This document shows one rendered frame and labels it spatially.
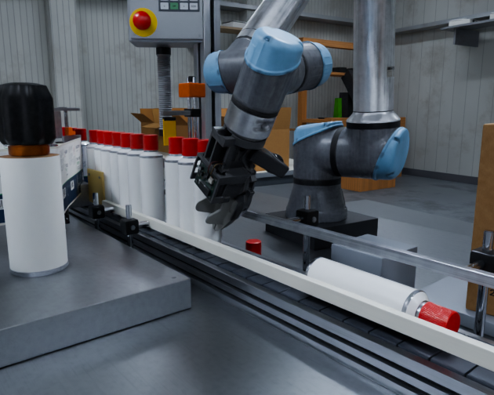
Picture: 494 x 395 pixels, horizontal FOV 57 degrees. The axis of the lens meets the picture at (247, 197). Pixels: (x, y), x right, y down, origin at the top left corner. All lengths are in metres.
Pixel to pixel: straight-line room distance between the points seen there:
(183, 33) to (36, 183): 0.49
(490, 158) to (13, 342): 0.66
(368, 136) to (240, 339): 0.54
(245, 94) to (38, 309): 0.40
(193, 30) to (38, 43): 5.51
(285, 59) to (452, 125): 7.51
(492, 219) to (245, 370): 0.39
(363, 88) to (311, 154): 0.19
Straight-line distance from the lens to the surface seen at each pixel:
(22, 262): 0.80
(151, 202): 1.03
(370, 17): 1.02
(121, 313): 0.69
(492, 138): 0.70
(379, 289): 0.58
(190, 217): 0.89
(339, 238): 0.67
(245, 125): 0.68
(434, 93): 8.33
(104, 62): 6.66
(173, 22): 1.08
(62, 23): 6.36
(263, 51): 0.65
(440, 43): 8.37
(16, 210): 0.78
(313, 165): 1.07
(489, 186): 0.71
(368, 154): 1.01
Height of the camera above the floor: 1.14
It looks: 11 degrees down
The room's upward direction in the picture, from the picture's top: straight up
